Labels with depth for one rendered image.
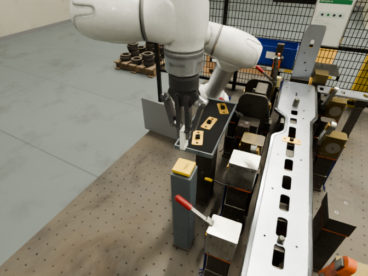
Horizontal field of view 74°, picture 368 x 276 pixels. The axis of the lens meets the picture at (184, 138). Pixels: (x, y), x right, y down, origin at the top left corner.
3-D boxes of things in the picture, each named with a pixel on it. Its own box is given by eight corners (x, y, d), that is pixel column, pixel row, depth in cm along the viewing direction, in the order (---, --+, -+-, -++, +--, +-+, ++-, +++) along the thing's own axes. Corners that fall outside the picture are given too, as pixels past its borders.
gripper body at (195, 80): (160, 74, 57) (162, 108, 62) (195, 80, 54) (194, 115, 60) (174, 62, 62) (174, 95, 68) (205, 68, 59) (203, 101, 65)
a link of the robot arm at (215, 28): (190, 10, 93) (223, 22, 93) (194, 16, 110) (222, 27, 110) (179, 45, 97) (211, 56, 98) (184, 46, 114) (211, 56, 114)
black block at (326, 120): (321, 166, 143) (341, 125, 124) (303, 161, 145) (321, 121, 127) (321, 160, 146) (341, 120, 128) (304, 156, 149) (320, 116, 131)
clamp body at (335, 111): (329, 154, 151) (353, 105, 129) (308, 149, 154) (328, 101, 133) (328, 148, 156) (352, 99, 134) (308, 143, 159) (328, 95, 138)
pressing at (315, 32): (309, 80, 164) (327, 26, 143) (291, 77, 167) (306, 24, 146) (309, 79, 164) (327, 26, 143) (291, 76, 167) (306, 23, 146)
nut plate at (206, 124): (208, 130, 92) (209, 127, 92) (200, 127, 94) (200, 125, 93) (217, 119, 98) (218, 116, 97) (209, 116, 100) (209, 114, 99)
